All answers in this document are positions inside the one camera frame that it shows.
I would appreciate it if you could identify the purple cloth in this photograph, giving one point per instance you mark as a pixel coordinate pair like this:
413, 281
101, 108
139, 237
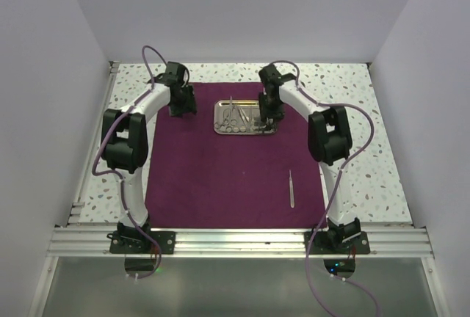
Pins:
200, 179

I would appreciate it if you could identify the aluminium rail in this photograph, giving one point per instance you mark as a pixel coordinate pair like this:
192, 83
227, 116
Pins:
376, 241
78, 202

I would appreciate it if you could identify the steel instrument tray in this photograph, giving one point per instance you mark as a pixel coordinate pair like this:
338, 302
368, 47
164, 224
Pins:
248, 120

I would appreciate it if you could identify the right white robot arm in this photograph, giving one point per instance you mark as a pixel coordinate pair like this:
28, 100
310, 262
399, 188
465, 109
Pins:
329, 143

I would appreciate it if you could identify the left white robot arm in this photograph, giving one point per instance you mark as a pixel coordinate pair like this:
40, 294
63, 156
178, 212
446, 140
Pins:
124, 139

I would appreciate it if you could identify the long steel scissors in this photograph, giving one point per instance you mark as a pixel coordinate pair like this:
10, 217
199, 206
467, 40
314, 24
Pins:
229, 118

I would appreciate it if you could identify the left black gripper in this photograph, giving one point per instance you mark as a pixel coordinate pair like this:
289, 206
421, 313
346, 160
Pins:
189, 106

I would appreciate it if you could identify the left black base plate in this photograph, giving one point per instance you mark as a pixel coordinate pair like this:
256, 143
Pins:
128, 246

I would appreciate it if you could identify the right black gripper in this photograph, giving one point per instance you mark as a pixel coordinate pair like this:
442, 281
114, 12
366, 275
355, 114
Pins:
266, 114

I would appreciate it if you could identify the aluminium front rail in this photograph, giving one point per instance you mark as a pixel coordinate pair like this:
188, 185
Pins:
376, 241

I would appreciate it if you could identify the aluminium left side rail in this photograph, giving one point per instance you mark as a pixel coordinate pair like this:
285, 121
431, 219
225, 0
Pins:
78, 202

